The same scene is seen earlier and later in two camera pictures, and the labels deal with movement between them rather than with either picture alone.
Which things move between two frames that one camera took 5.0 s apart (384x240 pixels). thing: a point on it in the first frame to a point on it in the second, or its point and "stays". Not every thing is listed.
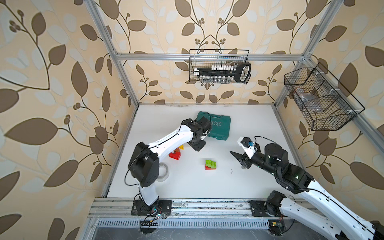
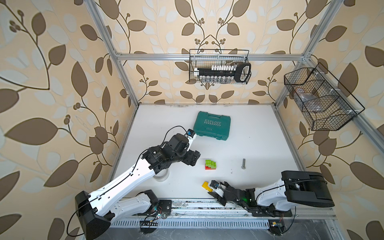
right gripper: (242, 159) to (218, 197)
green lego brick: (208, 163) stays
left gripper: (199, 147) to (188, 159)
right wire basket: (325, 104) stays
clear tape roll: (163, 172) stays
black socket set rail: (226, 73) stays
